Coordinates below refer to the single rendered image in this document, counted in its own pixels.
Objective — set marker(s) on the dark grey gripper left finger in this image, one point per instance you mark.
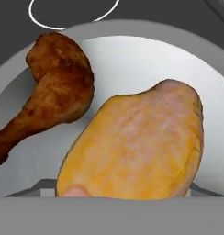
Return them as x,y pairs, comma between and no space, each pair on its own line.
43,188

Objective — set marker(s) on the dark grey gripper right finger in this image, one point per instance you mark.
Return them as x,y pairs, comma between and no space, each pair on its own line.
199,191

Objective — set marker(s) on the brown roasted chicken drumstick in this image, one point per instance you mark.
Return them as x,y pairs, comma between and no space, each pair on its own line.
55,88

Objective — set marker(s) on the grey frying pan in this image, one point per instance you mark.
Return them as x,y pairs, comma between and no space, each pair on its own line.
141,61

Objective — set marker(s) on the dark grey hob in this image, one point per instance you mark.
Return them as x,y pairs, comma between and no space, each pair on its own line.
165,10

